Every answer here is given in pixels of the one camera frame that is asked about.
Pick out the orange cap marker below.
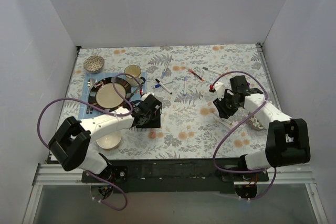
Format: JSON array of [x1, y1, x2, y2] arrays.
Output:
[[220, 118, 233, 126]]

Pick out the pink cap marker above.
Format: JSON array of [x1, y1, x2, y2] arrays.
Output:
[[214, 116, 233, 130]]

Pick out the black cap marker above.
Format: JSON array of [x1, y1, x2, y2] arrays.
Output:
[[155, 78, 172, 94]]

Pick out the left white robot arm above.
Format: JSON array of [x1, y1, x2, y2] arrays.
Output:
[[48, 93, 162, 182]]

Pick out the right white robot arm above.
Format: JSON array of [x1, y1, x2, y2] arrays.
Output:
[[209, 75, 311, 181]]

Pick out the blue cap pen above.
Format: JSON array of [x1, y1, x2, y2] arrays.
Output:
[[153, 80, 174, 89]]

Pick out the light blue pen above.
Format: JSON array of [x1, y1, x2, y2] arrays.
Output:
[[161, 61, 170, 78]]

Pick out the floral dark bowl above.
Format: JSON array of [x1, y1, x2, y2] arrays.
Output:
[[248, 115, 266, 131]]

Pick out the grey cap marker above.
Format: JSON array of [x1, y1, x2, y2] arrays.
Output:
[[202, 67, 223, 75]]

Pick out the plain cream bowl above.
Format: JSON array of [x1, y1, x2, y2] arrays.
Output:
[[96, 131, 122, 150]]

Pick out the cream mug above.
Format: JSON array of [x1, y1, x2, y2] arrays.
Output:
[[124, 65, 145, 87]]

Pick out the dark rimmed plate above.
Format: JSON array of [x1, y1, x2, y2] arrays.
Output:
[[88, 77, 132, 112]]

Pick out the floral tablecloth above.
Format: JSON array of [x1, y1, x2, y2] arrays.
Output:
[[60, 44, 277, 159]]

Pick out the patterned grey bowl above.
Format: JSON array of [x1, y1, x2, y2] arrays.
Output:
[[83, 55, 105, 74]]

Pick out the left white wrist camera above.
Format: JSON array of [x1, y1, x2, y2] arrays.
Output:
[[141, 92, 154, 101]]

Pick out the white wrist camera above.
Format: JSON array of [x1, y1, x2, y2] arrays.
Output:
[[141, 92, 154, 101], [209, 81, 226, 101]]

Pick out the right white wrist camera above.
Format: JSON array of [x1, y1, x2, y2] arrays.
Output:
[[209, 81, 226, 101]]

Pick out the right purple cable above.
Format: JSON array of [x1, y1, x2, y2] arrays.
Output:
[[212, 70, 277, 200]]

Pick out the aluminium frame rail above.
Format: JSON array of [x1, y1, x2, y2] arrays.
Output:
[[33, 164, 316, 185]]

